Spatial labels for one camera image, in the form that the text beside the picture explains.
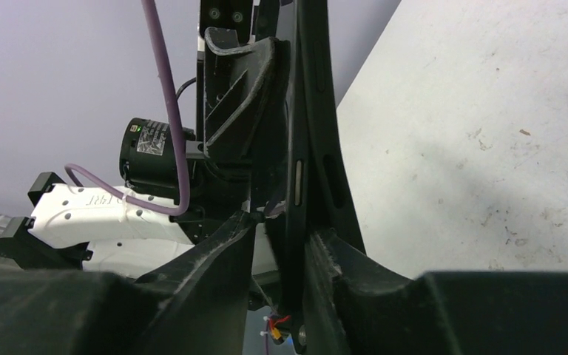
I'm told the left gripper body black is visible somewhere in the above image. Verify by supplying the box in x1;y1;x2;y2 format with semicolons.
195;1;294;233

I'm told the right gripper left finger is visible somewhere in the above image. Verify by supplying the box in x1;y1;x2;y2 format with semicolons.
0;212;256;354

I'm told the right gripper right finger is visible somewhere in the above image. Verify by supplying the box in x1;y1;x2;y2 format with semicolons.
304;230;568;354

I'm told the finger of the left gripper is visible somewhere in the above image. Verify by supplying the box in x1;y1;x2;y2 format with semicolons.
203;27;289;162

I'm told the black phone case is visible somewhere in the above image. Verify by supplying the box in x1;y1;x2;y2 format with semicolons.
297;1;366;254

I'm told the black phone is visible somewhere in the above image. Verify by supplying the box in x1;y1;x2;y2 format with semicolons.
273;44;310;316

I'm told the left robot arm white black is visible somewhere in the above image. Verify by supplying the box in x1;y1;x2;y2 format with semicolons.
0;1;296;281

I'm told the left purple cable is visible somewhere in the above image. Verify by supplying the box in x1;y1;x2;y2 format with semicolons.
63;0;192;217

